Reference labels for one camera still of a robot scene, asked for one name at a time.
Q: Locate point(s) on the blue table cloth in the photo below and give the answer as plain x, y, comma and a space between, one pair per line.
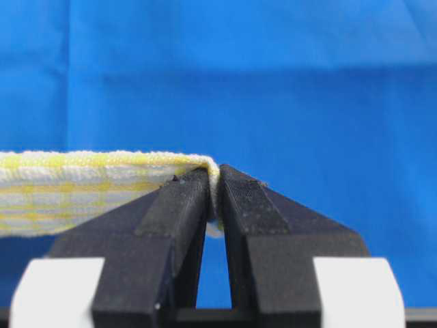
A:
331, 103

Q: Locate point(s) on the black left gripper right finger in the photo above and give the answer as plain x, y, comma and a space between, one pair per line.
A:
297, 268

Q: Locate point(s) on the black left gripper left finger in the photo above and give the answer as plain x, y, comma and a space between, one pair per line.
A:
121, 268

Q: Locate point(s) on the yellow striped towel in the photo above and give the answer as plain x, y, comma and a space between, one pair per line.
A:
44, 193

